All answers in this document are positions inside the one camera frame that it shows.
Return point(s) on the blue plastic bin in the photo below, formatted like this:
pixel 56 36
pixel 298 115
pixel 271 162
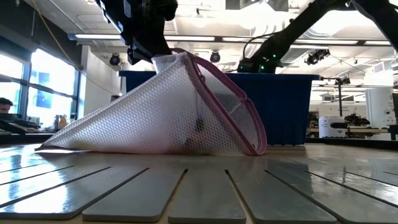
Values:
pixel 280 109

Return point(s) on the long grey slotted divider board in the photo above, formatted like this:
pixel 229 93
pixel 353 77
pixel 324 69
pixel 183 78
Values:
pixel 199 193

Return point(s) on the black background robot arm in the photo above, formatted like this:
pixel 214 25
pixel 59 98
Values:
pixel 356 119

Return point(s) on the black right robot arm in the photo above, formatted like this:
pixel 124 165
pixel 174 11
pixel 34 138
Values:
pixel 295 28

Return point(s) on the black monitor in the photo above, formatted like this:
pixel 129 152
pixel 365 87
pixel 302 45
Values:
pixel 115 99

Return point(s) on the white storage container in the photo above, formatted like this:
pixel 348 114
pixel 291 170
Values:
pixel 329 127

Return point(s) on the large glass window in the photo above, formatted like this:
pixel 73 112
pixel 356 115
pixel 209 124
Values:
pixel 49 81

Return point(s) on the white cabinet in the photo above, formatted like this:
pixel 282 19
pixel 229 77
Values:
pixel 379 105

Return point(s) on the background wooden table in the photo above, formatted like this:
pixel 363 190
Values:
pixel 367 130

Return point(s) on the person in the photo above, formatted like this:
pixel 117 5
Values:
pixel 5 105

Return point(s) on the black keyboard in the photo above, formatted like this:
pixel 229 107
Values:
pixel 12 127

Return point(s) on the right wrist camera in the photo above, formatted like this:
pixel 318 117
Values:
pixel 248 66

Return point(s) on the black ceiling camera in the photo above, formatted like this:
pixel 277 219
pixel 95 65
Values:
pixel 315 56
pixel 114 59
pixel 214 57

